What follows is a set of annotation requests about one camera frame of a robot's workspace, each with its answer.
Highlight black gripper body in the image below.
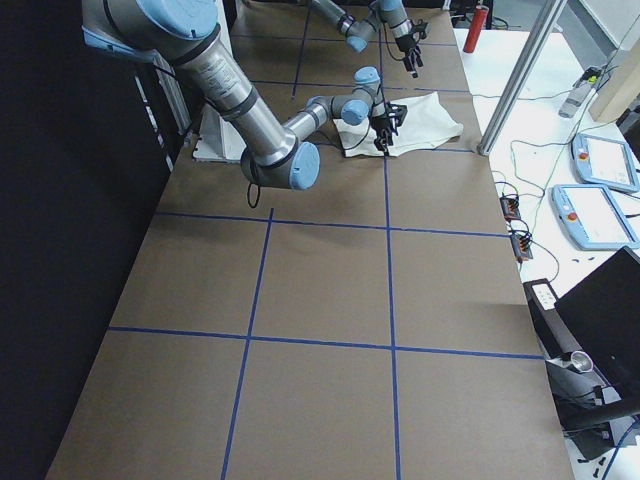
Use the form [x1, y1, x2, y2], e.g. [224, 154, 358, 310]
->
[397, 35, 423, 78]
[372, 115, 397, 153]

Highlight cream cat print t-shirt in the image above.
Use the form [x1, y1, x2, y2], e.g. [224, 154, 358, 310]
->
[334, 93, 464, 157]

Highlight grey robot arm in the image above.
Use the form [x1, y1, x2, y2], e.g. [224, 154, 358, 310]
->
[82, 1, 407, 190]
[308, 0, 430, 78]

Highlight red cylindrical bottle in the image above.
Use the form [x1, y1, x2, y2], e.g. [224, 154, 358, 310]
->
[463, 4, 490, 54]

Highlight black orange usb hub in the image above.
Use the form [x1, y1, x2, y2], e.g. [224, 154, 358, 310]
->
[499, 196, 522, 222]

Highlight brown paper table cover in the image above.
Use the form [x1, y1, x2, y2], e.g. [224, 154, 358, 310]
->
[48, 2, 572, 479]

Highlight wooden board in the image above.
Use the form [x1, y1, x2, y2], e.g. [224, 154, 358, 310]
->
[589, 41, 639, 123]

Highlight near teach pendant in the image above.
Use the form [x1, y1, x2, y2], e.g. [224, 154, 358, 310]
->
[551, 184, 639, 251]

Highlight teach pendant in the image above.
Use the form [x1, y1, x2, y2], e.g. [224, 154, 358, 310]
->
[551, 184, 639, 251]
[571, 133, 639, 193]

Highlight far teach pendant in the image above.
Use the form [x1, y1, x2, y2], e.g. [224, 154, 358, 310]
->
[571, 133, 639, 193]

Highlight black box with white label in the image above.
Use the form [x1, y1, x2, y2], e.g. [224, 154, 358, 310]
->
[523, 279, 581, 358]

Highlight black laptop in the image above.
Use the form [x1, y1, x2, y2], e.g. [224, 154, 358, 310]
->
[555, 247, 639, 398]

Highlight steel cup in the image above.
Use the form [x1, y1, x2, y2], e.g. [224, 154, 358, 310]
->
[568, 351, 594, 374]

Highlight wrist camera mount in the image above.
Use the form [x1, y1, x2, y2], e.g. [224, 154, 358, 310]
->
[386, 102, 408, 128]
[411, 19, 431, 40]

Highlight aluminium frame post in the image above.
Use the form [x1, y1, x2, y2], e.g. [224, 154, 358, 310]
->
[477, 0, 567, 156]

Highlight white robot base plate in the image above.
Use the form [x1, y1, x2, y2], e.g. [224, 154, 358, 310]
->
[193, 105, 246, 164]

